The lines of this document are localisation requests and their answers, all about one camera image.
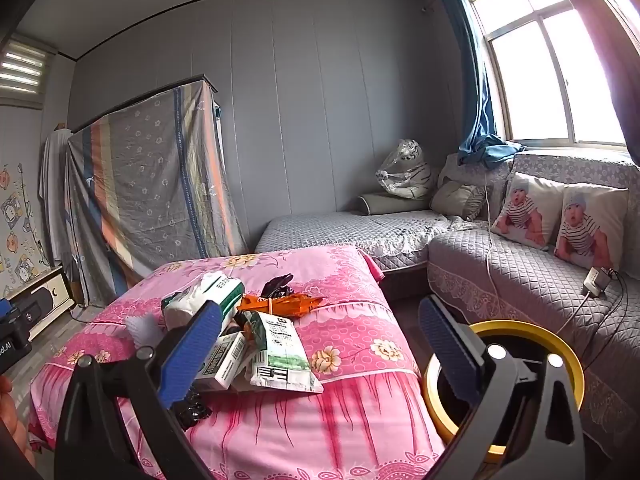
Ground white power strip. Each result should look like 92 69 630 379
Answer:
581 267 612 297

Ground grey quilted sofa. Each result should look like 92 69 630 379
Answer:
255 150 640 461

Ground thin white hanging cable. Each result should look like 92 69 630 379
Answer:
481 170 502 307

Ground white power strip cable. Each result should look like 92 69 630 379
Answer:
550 291 590 342

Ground window blind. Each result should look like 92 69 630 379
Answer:
0 35 58 110

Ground crumpled black plastic bag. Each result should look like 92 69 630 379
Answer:
172 392 213 431

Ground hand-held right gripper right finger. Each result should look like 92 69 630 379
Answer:
418 294 587 480

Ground white low cabinet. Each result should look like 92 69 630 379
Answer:
22 265 73 333

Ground baby print pillow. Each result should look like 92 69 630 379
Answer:
552 183 630 272
490 172 568 251

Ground black foil wrapper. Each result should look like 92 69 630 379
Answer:
260 274 295 298

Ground cartoon wall stickers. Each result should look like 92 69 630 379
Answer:
0 160 48 301

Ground window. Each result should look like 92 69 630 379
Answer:
460 0 640 148

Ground purple blue curtain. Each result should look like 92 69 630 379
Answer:
555 0 640 166

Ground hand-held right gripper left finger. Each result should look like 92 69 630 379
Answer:
54 301 224 480

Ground white hanging cloth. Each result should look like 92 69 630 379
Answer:
39 127 76 266

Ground white ribbed plastic cup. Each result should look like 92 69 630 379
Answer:
125 312 166 348

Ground white green tissue packet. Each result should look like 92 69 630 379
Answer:
161 271 246 333

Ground yellow-rimmed trash bin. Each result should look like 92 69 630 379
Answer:
422 319 584 457

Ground person's left hand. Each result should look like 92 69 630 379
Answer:
0 376 37 467

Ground pink floral blanket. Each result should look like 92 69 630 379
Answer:
27 245 448 480

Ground black charger cable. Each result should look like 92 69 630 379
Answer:
585 271 630 361
592 270 634 356

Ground green white snack bag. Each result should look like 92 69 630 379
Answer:
242 310 325 393

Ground grey bolster pillow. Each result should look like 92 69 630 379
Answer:
356 191 433 217

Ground grey ruffled cushion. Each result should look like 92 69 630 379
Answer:
430 180 493 222

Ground white green carton box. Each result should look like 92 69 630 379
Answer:
192 331 251 391

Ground orange snack wrapper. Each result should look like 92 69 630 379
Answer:
236 292 325 320

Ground bagged tiger plush toy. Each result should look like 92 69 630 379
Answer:
376 138 434 200

